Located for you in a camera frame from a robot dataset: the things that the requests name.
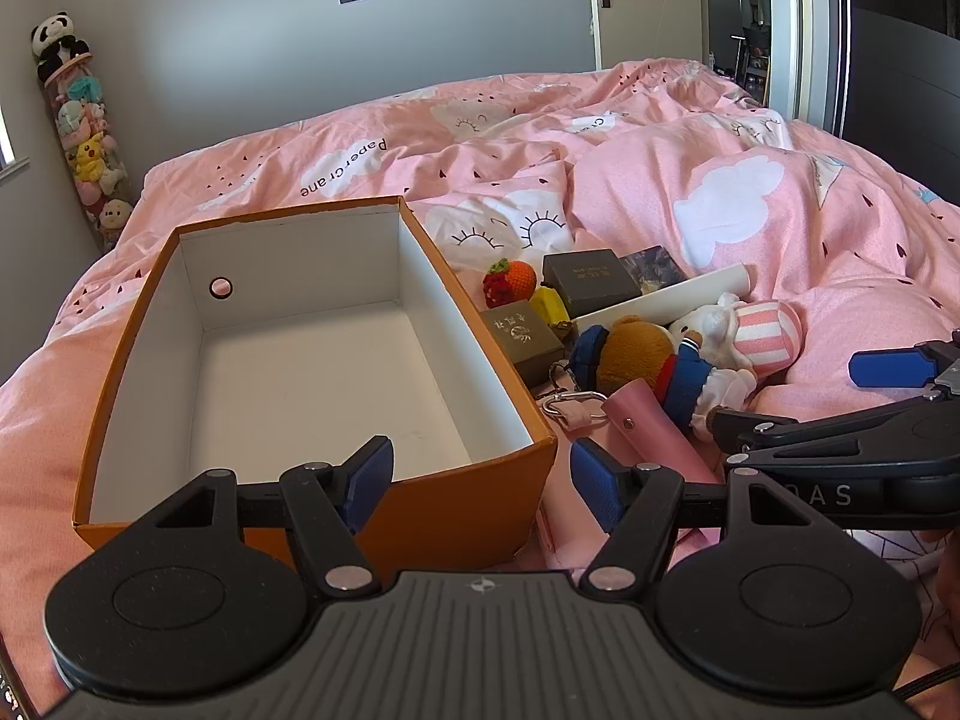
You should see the grey door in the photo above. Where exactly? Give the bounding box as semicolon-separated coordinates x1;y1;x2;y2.
585;0;710;73

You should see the white plush pink striped hat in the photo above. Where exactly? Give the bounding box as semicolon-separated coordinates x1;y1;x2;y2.
667;292;805;421

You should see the small yellow toy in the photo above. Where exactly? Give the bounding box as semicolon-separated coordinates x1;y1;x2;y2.
529;286;571;328

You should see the dark grey gift box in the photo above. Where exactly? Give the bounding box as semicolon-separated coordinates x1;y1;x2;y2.
480;301;566;391
541;247;641;318

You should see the crocheted orange and strawberry charm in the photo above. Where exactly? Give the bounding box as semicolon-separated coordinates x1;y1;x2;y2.
483;258;535;308

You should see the pink printed blanket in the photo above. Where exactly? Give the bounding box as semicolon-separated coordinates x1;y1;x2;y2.
0;60;960;695

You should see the brown bear plush sailor outfit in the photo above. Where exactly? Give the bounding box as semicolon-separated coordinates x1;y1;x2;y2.
568;317;713;430

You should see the silver carabiner clip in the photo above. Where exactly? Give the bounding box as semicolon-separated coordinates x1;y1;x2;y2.
541;390;610;421

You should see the dark sliding wardrobe door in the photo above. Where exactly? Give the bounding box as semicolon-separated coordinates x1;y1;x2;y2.
836;0;960;205

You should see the white door frame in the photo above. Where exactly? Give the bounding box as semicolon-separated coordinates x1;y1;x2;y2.
766;0;850;137

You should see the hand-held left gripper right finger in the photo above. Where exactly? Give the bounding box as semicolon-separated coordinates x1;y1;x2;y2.
570;439;827;601

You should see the shiny dark card packet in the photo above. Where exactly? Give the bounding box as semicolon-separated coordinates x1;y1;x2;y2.
621;245;686;292

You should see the pink leather pouch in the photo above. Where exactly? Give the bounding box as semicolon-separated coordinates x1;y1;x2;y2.
602;381;722;482

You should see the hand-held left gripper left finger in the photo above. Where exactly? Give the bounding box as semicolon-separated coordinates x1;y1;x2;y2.
133;435;395;601

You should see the black cable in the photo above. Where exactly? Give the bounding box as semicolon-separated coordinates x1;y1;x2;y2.
896;656;960;713

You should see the orange cardboard box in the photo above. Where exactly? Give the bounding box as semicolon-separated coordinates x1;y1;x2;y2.
73;196;558;569

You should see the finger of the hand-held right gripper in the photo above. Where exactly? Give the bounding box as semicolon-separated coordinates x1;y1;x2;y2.
847;330;960;401
709;397;960;470

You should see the clear tube of plush toys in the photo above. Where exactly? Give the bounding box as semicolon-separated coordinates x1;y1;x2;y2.
41;52;137;250

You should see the panda plush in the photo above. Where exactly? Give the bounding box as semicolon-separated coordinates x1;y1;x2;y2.
31;11;92;80

